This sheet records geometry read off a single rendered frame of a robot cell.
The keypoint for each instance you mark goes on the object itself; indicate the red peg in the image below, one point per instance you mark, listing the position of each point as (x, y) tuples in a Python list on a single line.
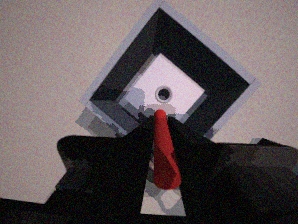
[(166, 170)]

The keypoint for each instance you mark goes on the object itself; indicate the pale pink square plate with hole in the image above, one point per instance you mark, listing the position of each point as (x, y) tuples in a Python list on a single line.
[(164, 76)]

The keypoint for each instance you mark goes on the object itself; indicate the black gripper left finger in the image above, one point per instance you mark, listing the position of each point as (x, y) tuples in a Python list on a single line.
[(131, 154)]

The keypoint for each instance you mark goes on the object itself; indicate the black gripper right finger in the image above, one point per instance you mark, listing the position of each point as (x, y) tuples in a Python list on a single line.
[(202, 161)]

